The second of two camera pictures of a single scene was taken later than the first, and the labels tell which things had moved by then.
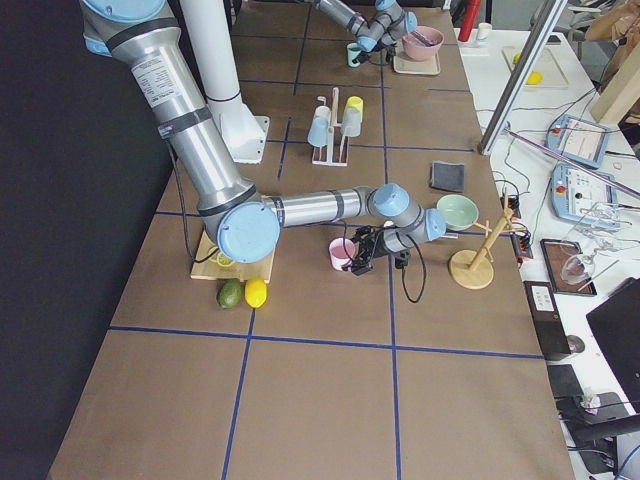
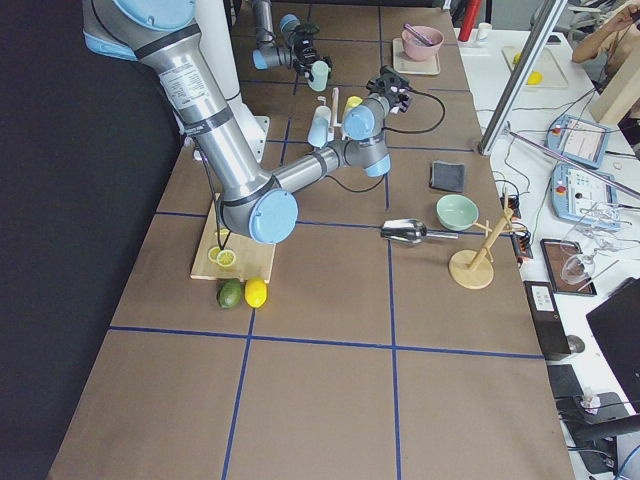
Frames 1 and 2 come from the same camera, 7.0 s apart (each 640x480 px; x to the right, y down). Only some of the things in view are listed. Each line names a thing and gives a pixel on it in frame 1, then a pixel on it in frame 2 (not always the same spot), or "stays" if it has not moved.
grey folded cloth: (448, 176) stays
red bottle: (471, 9) stays
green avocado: (229, 293) stays
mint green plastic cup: (353, 50) → (320, 73)
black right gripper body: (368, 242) → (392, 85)
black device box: (548, 319) stays
